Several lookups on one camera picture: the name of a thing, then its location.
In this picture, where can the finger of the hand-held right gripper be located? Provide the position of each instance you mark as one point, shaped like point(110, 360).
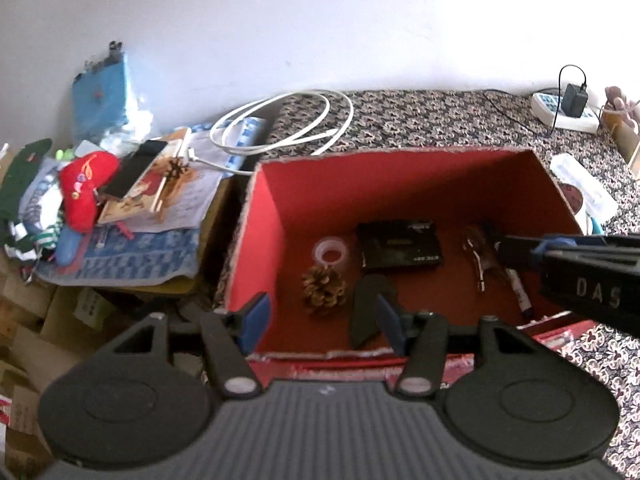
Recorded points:
point(542, 247)
point(590, 285)

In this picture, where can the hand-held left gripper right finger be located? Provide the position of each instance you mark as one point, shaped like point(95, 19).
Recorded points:
point(390, 317)

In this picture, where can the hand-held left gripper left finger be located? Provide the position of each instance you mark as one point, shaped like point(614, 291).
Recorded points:
point(255, 316)

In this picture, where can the black plastic piece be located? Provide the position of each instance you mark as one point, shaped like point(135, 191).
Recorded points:
point(367, 305)

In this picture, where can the blue capped marker pen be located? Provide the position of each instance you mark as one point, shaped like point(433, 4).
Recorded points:
point(515, 284)

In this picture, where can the silver metal clip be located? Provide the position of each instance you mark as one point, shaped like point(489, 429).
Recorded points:
point(482, 260)

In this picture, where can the large brown pine cone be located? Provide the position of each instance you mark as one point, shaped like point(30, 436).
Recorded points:
point(324, 290)

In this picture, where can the small black box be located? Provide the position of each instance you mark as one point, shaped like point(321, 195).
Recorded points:
point(400, 245)

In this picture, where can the clear tape roll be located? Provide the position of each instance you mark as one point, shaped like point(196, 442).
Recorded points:
point(320, 256)

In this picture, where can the red cardboard box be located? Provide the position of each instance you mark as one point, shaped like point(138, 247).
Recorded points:
point(310, 200)

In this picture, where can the clear plastic case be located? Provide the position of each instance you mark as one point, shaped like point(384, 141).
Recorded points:
point(585, 185)

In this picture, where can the wooden box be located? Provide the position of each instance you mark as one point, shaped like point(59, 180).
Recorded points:
point(625, 140)

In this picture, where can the blue patterned mat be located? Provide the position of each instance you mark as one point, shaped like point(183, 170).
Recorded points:
point(130, 257)

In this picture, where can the white power strip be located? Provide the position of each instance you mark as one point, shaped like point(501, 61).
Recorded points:
point(545, 105)

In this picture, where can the black charger adapter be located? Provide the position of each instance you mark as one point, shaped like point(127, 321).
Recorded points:
point(575, 101)

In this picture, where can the illustrated book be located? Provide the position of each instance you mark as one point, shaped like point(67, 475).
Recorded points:
point(135, 205)

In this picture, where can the pink plush toy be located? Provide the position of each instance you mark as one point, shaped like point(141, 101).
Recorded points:
point(617, 97)

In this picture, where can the blue white patterned packet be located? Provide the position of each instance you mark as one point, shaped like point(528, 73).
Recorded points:
point(250, 130)

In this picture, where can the smartphone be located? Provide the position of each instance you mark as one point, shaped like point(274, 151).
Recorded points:
point(132, 170)

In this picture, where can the stack of cardboard boxes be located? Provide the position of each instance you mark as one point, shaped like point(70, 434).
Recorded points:
point(40, 335)

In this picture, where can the red plush toy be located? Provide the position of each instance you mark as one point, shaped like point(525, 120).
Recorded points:
point(82, 185)

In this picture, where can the white crumpled plastic bag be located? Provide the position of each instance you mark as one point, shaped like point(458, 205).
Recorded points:
point(132, 125)

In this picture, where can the blue bag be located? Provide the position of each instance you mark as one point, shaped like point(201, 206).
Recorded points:
point(100, 100)

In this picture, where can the green cloth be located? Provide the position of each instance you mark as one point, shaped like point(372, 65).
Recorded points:
point(25, 170)

